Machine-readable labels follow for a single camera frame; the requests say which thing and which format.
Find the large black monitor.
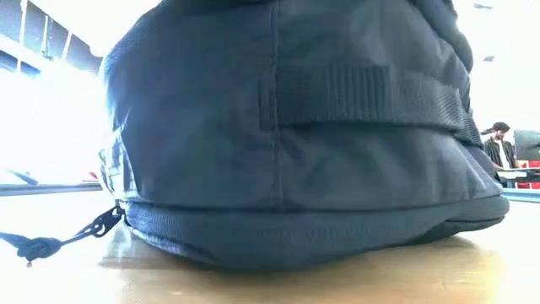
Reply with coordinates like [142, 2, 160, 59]
[512, 129, 540, 162]

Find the navy blue backpack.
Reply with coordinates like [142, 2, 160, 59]
[0, 0, 510, 271]

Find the person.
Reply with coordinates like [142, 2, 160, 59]
[480, 121, 522, 188]

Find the red storage rack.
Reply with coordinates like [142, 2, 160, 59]
[515, 160, 540, 190]

